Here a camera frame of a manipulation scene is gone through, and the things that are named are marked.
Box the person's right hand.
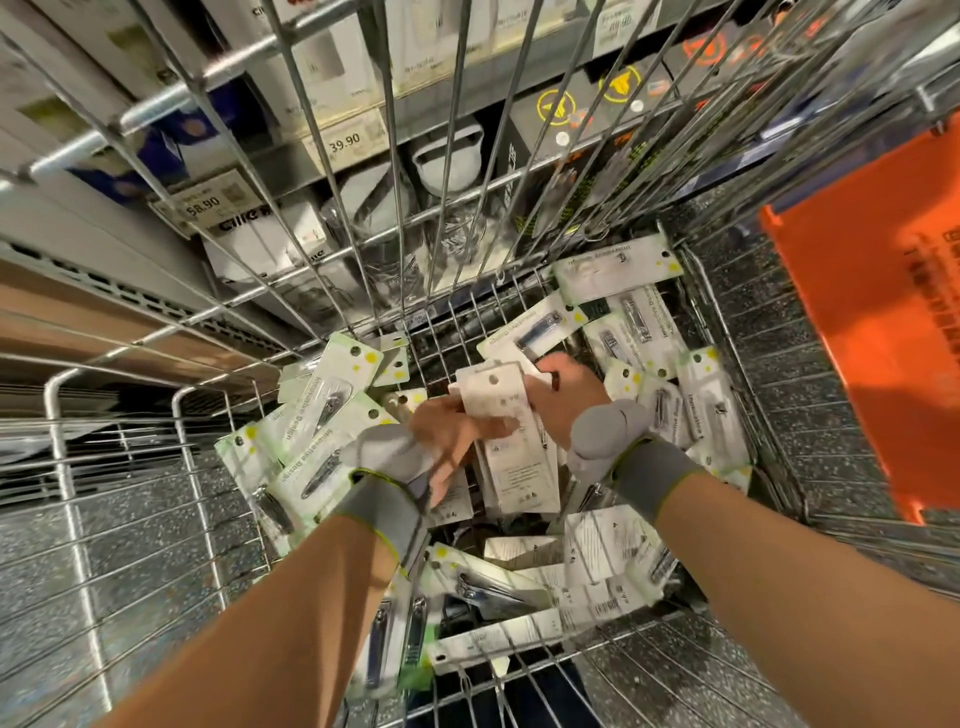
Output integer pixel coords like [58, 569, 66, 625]
[525, 352, 614, 452]

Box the person's left hand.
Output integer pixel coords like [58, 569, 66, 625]
[408, 393, 521, 507]

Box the white carded nail clipper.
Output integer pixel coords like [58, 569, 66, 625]
[454, 361, 566, 519]

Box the pile of packets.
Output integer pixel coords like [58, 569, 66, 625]
[214, 232, 755, 704]

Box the orange wire shopping cart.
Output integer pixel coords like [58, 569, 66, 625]
[0, 0, 960, 728]

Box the person's left forearm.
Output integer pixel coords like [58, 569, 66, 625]
[97, 517, 399, 728]

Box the person's right forearm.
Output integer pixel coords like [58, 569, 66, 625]
[652, 472, 960, 728]

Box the grey kitchenware shelf unit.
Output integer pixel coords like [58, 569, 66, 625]
[0, 0, 960, 362]

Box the grey wrist tracker band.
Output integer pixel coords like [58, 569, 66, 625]
[330, 424, 446, 572]
[567, 397, 707, 524]

